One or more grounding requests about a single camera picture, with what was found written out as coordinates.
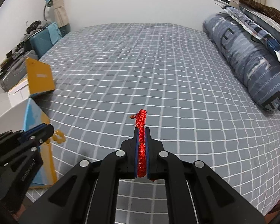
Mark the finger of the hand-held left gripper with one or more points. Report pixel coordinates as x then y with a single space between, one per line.
11 136
43 135

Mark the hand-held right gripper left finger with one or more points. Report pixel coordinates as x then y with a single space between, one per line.
135 154

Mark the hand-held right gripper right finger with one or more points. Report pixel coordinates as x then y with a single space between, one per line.
148 158

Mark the white cardboard box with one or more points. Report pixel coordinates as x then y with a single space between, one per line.
39 77

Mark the grey suitcase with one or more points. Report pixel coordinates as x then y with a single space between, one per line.
14 74

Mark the grey checked bed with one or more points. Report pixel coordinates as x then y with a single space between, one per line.
142 74

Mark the stack of books and boxes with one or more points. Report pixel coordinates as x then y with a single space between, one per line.
16 51

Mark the teal suitcase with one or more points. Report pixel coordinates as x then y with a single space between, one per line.
44 39

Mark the pile of dark clothes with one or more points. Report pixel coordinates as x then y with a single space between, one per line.
37 25

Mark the blue desk lamp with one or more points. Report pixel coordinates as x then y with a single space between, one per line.
49 2

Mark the blue white patterned pillow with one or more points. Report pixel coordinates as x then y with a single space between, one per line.
254 28

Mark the dark blue pillow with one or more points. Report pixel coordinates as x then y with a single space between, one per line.
268 23

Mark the brown fuzzy blanket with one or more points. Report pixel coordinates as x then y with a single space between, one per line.
263 8

